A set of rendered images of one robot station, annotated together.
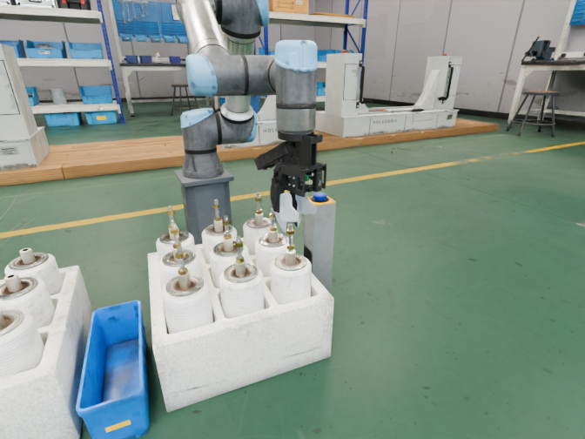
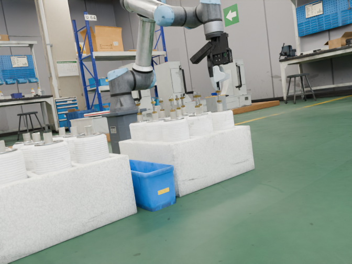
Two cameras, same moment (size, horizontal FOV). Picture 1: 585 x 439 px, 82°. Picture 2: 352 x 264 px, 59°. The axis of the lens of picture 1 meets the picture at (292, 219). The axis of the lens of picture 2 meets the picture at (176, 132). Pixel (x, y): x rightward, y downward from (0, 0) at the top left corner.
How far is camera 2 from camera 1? 0.77 m
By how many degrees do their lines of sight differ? 22
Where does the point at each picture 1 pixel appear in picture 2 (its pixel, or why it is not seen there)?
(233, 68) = (179, 10)
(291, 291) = (227, 123)
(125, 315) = not seen: hidden behind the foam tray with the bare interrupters
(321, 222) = not seen: hidden behind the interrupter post
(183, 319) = (179, 133)
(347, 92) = (175, 87)
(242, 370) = (213, 170)
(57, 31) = not seen: outside the picture
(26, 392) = (116, 166)
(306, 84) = (219, 9)
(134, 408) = (171, 178)
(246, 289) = (207, 118)
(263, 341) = (221, 149)
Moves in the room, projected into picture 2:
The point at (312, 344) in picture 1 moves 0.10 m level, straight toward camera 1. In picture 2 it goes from (244, 156) to (255, 161)
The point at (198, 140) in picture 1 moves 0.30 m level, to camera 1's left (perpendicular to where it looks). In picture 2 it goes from (123, 86) to (64, 93)
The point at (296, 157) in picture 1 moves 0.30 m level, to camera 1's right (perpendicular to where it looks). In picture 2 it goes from (217, 46) to (285, 39)
